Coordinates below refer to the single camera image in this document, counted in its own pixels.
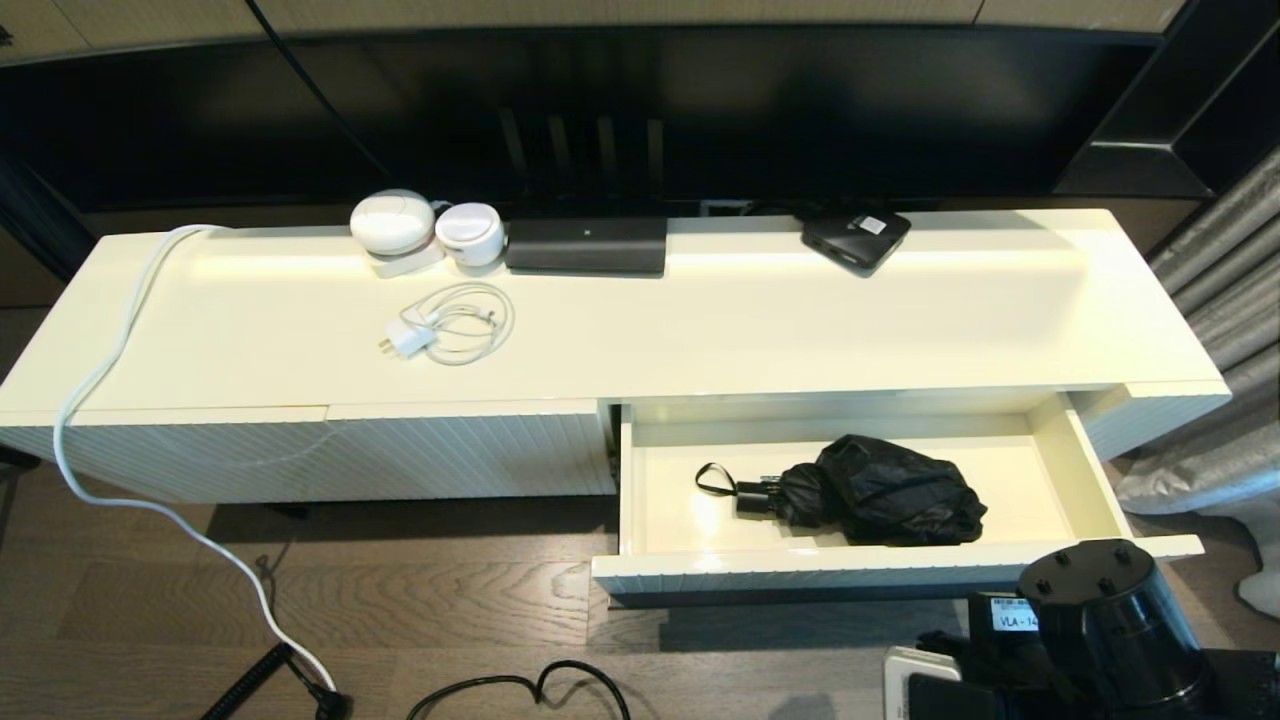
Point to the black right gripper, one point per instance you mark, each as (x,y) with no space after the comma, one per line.
(1010,670)

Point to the black router with antennas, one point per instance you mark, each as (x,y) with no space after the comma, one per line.
(585,245)

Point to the small white round device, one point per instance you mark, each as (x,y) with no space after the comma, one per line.
(470,235)

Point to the white ribbed drawer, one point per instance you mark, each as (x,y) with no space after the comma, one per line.
(680,500)

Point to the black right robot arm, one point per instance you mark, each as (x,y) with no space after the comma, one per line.
(1120,630)

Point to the black television screen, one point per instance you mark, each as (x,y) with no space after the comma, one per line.
(850,110)

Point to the black umbrella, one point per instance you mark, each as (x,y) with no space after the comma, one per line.
(890,495)

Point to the cream white TV cabinet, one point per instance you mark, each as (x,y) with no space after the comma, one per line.
(700,340)

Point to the black set-top box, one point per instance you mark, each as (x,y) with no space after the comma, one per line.
(850,240)

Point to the large white round device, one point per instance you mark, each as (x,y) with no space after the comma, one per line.
(392,220)

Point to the white ribbed cabinet door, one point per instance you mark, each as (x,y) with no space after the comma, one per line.
(470,450)
(200,450)

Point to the grey curtain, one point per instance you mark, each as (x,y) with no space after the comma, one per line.
(1220,300)

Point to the black shelf unit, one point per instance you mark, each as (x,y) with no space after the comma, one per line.
(1200,120)

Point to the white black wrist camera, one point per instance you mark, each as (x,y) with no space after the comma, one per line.
(915,670)

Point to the white flat device base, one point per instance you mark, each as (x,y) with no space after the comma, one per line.
(405,264)

